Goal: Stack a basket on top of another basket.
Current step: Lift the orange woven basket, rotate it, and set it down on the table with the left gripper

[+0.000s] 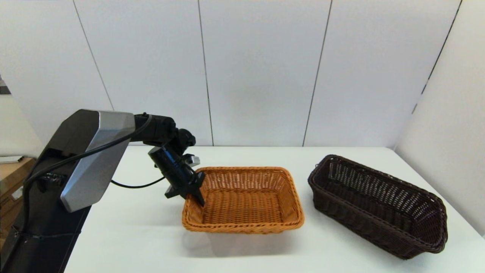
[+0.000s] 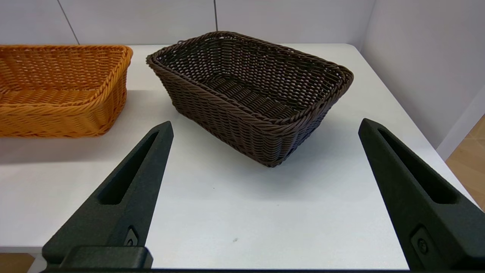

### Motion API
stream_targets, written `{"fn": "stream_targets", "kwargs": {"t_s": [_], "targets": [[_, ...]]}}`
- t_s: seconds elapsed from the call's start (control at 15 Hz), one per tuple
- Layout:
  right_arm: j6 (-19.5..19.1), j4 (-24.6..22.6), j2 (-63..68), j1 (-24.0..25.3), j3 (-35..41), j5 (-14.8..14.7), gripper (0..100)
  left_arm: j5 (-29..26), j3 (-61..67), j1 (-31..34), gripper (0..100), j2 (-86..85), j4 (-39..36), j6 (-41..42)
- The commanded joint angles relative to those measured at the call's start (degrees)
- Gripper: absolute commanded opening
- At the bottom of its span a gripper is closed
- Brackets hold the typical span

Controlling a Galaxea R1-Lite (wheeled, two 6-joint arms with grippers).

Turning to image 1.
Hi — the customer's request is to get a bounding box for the orange wicker basket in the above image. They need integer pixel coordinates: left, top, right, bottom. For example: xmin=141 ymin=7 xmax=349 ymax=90
xmin=181 ymin=166 xmax=305 ymax=234

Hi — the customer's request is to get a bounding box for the dark brown wicker basket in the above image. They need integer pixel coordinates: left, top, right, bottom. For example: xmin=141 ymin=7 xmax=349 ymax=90
xmin=308 ymin=154 xmax=448 ymax=260

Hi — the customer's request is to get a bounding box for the plain brown cardboard box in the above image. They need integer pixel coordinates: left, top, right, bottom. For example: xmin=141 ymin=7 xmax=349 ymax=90
xmin=0 ymin=158 xmax=37 ymax=190

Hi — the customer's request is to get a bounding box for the labelled brown cardboard box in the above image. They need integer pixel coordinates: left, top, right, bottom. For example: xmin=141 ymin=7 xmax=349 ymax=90
xmin=0 ymin=205 xmax=20 ymax=245
xmin=0 ymin=178 xmax=28 ymax=213

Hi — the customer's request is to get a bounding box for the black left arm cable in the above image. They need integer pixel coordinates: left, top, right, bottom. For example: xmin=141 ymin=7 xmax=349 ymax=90
xmin=22 ymin=114 xmax=168 ymax=237

